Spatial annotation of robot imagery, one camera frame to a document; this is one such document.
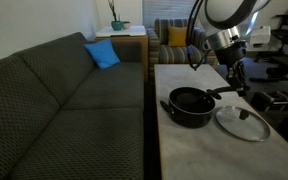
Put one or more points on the black cooking pot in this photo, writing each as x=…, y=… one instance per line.
x=190, y=119

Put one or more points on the white box device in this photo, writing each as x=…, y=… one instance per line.
x=260, y=36

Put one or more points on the blue throw pillow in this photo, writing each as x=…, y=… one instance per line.
x=102, y=53

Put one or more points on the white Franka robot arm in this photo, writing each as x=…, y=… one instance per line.
x=227, y=16

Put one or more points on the small white bowl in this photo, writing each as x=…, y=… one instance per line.
x=126, y=25

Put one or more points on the dark grey sofa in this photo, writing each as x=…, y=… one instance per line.
x=50, y=116

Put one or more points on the wooden side table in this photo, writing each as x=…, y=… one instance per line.
x=127, y=31

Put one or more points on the plant in teal pot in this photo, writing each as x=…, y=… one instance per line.
x=116, y=25

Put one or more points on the striped armchair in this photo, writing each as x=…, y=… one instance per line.
x=164, y=55

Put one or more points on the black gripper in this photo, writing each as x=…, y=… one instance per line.
x=230, y=53

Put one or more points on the glass pot lid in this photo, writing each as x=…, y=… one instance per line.
x=250, y=128

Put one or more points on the mustard yellow cushion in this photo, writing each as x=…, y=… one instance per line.
x=177, y=36

